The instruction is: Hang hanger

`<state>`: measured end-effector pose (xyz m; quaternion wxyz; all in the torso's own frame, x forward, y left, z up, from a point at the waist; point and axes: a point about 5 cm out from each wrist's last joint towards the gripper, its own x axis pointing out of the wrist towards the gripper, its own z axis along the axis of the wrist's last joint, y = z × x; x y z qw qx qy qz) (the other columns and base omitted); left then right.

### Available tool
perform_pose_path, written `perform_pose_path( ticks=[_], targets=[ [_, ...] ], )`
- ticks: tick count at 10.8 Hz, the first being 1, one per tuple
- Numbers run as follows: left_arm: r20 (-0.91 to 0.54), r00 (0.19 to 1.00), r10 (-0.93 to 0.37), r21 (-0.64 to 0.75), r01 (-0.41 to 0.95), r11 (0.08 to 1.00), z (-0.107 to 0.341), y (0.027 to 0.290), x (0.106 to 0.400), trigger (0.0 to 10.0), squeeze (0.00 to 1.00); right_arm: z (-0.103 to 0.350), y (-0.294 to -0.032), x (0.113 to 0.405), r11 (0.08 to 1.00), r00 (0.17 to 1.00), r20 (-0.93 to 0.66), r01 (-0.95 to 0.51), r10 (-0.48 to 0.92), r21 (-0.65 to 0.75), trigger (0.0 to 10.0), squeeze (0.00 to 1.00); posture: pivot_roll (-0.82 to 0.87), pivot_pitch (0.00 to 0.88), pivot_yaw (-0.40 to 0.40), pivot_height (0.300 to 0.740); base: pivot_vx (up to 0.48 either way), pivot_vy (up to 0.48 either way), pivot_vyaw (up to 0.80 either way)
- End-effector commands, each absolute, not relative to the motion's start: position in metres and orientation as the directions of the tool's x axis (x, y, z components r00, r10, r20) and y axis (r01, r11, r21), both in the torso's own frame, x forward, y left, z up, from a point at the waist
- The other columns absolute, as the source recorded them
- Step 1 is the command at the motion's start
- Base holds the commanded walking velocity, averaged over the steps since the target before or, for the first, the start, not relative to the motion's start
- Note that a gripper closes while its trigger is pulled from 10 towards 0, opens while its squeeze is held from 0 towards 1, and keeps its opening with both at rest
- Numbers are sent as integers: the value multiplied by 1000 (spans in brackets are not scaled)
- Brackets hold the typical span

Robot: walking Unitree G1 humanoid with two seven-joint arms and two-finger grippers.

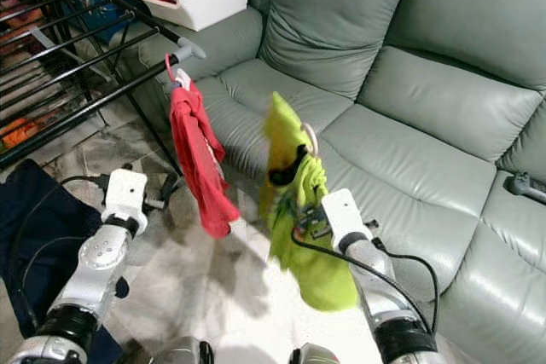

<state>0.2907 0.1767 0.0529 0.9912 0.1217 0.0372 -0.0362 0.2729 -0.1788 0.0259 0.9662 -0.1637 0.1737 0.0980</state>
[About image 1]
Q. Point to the red garment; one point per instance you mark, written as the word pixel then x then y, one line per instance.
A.
pixel 200 159

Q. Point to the lime green garment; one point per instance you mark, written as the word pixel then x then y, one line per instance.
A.
pixel 324 279

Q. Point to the pink plastic hanger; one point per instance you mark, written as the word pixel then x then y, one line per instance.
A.
pixel 311 130

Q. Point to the red plastic hanger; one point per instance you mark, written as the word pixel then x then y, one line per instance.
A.
pixel 169 70

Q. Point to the navy blue fleece garment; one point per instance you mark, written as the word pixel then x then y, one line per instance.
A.
pixel 34 236

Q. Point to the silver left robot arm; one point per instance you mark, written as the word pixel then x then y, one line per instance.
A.
pixel 94 262

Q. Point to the black metal drying rack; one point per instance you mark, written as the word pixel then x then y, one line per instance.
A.
pixel 85 114

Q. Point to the grey right robot leg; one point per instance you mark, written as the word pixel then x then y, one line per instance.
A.
pixel 316 355

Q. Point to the grey robot leg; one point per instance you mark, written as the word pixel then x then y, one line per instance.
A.
pixel 179 352
pixel 316 355

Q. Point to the grey left robot leg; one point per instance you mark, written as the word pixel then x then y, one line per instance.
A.
pixel 179 352

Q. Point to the grey green leather sofa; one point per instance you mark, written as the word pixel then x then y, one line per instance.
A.
pixel 435 100

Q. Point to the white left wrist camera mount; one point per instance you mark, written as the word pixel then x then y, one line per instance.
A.
pixel 128 193

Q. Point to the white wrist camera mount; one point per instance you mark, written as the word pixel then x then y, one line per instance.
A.
pixel 128 193
pixel 343 215

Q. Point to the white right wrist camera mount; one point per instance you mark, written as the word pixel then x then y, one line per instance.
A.
pixel 343 215

